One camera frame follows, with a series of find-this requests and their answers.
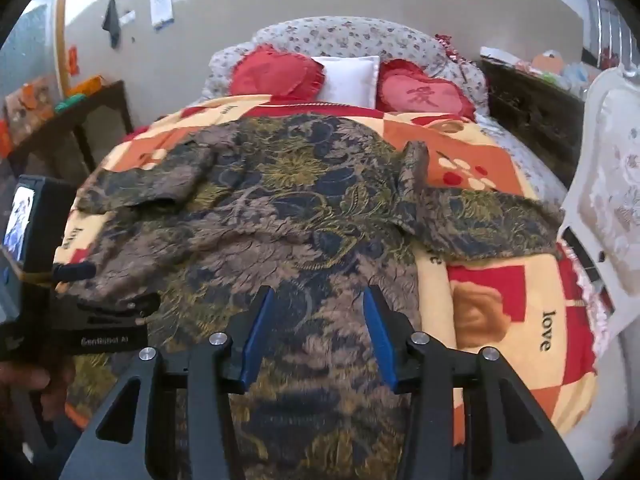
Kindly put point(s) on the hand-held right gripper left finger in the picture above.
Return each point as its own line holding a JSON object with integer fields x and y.
{"x": 260, "y": 335}

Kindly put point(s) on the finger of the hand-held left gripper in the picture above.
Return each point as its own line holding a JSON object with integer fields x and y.
{"x": 125, "y": 305}
{"x": 75, "y": 271}

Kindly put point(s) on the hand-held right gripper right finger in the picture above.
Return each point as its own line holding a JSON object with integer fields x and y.
{"x": 377, "y": 332}

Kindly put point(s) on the floral brocade shirt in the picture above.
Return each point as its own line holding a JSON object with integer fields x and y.
{"x": 300, "y": 200}

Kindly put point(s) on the person's left hand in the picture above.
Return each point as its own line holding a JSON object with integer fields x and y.
{"x": 35, "y": 385}

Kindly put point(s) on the red paper label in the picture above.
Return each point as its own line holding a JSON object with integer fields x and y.
{"x": 4, "y": 137}

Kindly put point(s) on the orange patterned box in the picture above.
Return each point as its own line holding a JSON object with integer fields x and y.
{"x": 30, "y": 105}

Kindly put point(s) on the green object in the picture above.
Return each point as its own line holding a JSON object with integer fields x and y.
{"x": 70, "y": 103}

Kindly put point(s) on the printed orange red blanket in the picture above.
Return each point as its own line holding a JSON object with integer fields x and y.
{"x": 500, "y": 310}

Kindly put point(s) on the dark wooden side table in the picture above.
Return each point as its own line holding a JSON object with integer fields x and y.
{"x": 95, "y": 105}

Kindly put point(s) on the orange bag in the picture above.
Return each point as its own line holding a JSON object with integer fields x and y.
{"x": 85, "y": 85}

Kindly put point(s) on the metal grille door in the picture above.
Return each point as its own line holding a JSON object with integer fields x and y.
{"x": 30, "y": 35}

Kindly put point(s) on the pink frilled cloth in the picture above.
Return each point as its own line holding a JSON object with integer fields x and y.
{"x": 592, "y": 290}

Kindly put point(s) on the white floral bed sheet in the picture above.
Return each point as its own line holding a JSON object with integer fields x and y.
{"x": 520, "y": 160}

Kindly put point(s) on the red heart pillow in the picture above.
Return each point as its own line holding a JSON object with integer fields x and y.
{"x": 272, "y": 75}
{"x": 420, "y": 92}

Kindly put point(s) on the white pillow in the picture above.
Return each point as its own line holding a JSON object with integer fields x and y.
{"x": 350, "y": 80}

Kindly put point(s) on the dark wooden cabinet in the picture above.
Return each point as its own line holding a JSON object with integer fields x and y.
{"x": 530, "y": 105}

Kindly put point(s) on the red fringed cloth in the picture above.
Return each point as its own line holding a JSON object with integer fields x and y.
{"x": 447, "y": 45}

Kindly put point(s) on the floral padded headboard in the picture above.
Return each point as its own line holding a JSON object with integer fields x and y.
{"x": 350, "y": 35}

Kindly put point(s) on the barred window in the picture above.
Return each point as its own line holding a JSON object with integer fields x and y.
{"x": 607, "y": 25}

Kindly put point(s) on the red wall sticker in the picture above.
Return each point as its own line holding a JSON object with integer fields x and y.
{"x": 73, "y": 60}

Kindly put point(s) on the wooden door frame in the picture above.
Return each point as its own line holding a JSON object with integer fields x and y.
{"x": 62, "y": 35}

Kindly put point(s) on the dark cloth on wall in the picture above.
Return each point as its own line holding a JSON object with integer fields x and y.
{"x": 112, "y": 25}

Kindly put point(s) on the white wall switch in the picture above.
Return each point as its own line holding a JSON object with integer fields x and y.
{"x": 127, "y": 16}

